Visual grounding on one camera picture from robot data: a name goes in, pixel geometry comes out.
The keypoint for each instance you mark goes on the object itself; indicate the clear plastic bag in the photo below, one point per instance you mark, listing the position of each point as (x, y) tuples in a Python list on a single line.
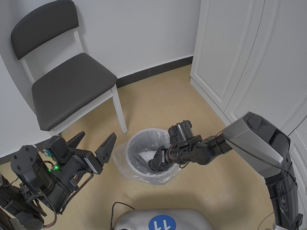
[(120, 159)]

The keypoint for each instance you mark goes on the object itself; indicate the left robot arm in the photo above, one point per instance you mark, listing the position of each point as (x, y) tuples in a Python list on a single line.
[(26, 166)]

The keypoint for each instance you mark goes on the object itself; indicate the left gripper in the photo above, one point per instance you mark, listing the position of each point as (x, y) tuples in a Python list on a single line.
[(69, 178)]

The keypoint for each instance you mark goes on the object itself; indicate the dark grey padded white chair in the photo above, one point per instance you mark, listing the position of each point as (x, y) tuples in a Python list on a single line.
[(48, 20)]

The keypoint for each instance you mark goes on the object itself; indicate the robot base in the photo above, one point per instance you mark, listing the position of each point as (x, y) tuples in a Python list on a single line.
[(144, 218)]

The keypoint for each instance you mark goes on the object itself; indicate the white paper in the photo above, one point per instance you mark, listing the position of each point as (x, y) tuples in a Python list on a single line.
[(147, 156)]

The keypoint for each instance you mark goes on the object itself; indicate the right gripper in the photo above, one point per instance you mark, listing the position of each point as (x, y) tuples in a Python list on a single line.
[(171, 157)]

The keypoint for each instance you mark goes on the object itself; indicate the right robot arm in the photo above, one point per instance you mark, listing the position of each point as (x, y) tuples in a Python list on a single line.
[(259, 142)]

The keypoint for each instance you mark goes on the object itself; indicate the black plastic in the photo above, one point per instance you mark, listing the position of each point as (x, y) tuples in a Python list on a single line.
[(158, 166)]

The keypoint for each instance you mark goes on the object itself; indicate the white wardrobe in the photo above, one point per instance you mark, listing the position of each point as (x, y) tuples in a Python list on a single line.
[(239, 56)]

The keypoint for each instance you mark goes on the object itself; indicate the white trash bin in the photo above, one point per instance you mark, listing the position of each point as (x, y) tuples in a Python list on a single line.
[(134, 142)]

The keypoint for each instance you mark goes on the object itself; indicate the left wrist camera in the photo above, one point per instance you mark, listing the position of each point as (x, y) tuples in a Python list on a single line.
[(58, 147)]

